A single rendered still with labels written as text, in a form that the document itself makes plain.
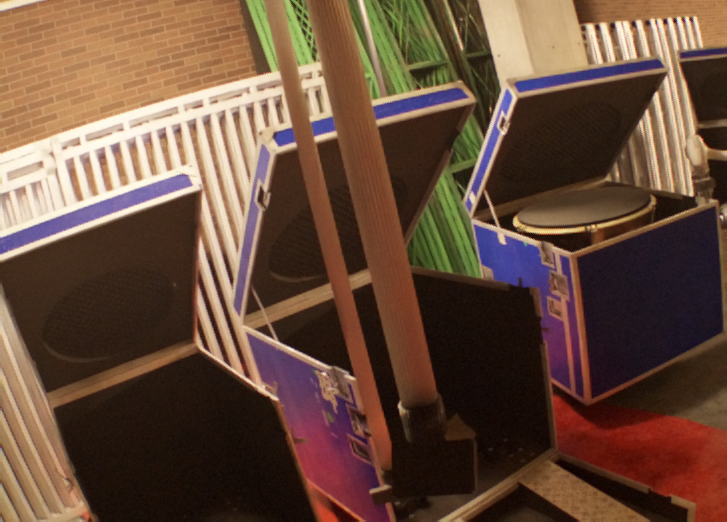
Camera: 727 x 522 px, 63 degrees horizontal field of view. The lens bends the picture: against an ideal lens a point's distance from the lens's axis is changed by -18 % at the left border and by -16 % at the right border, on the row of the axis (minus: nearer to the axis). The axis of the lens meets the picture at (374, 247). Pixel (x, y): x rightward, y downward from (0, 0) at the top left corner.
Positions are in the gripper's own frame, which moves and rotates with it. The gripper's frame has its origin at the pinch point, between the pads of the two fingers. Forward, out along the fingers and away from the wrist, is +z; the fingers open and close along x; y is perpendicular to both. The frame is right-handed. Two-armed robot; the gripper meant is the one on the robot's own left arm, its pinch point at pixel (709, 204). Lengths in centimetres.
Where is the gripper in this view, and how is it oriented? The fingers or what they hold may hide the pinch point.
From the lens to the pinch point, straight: 375.6
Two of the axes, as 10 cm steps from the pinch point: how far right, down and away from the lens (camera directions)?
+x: 9.4, -2.7, 2.2
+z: 2.7, 9.6, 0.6
